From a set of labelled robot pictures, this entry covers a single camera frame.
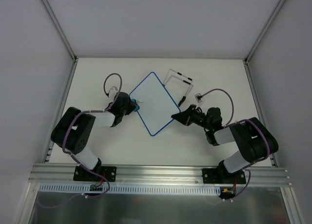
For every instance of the left side table rail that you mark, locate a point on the left side table rail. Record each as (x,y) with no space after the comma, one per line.
(60,108)

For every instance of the right aluminium frame post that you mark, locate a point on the right aluminium frame post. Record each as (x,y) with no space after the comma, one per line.
(276,10)

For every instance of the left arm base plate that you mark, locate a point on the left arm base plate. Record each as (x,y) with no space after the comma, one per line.
(82,175)

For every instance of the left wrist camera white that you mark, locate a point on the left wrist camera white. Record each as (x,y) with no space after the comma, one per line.
(112,92)

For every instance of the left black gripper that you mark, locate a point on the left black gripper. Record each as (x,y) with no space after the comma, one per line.
(131,105)

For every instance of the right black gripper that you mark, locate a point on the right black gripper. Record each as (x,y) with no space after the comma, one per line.
(188,115)

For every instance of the aluminium frame post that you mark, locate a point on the aluminium frame post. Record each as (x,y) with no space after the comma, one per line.
(55,22)
(276,10)

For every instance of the aluminium front rail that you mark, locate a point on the aluminium front rail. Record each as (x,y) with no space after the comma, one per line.
(158,175)

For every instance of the right side table rail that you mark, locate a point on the right side table rail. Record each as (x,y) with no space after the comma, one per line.
(254,94)

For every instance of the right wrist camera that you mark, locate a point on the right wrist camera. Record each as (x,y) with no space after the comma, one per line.
(199,99)

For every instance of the wire whiteboard stand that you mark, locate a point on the wire whiteboard stand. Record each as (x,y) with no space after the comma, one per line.
(179,85)

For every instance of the blue-framed whiteboard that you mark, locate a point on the blue-framed whiteboard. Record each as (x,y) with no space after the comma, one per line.
(156,105)

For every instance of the table rail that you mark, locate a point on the table rail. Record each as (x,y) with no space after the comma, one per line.
(60,108)
(254,94)

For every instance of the blue heart-shaped eraser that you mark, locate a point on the blue heart-shaped eraser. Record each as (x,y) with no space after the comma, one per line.
(134,104)

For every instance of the white slotted cable duct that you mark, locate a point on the white slotted cable duct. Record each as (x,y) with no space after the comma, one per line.
(131,189)

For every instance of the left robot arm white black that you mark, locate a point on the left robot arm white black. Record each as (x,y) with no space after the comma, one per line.
(73,130)

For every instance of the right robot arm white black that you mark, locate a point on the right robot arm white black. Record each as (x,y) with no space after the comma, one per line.
(255,143)

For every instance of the left aluminium frame post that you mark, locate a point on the left aluminium frame post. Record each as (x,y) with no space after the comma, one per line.
(55,22)

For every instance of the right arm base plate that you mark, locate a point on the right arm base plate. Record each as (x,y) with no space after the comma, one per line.
(213,176)

